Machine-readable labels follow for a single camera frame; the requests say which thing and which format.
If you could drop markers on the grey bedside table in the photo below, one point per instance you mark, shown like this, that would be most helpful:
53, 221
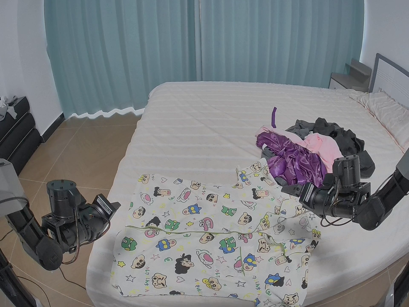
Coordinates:
348, 77

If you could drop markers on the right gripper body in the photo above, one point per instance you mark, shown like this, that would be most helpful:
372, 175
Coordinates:
311, 197

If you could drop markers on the black chest of drawers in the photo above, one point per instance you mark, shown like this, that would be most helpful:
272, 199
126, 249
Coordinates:
16, 129

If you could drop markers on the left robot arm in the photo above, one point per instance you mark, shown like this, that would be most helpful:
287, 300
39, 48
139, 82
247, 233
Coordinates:
48, 251

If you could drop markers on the pink garment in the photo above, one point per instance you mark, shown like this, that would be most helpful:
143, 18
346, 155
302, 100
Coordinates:
322, 145

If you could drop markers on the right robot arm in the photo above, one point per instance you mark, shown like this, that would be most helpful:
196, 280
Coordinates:
370, 209

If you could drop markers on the blue-green curtain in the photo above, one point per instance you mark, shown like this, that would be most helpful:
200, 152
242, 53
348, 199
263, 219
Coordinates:
281, 27
127, 43

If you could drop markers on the dark grey garment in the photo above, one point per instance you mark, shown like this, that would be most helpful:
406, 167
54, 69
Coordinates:
348, 139

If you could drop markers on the purple satin garment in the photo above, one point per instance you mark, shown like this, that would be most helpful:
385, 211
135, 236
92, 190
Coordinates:
287, 158

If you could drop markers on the pile of clothes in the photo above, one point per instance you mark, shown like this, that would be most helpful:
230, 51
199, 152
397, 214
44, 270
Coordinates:
6, 106

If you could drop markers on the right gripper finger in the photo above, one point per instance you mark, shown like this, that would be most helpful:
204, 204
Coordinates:
292, 190

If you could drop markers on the bed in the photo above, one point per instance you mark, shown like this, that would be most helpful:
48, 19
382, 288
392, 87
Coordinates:
207, 123

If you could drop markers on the cream striped pillow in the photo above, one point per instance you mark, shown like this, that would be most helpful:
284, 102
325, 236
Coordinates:
389, 117

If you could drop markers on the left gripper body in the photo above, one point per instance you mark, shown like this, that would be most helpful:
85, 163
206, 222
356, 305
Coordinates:
104, 206

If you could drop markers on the white printed pyjama top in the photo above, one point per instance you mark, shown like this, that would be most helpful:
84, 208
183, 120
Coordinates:
198, 235

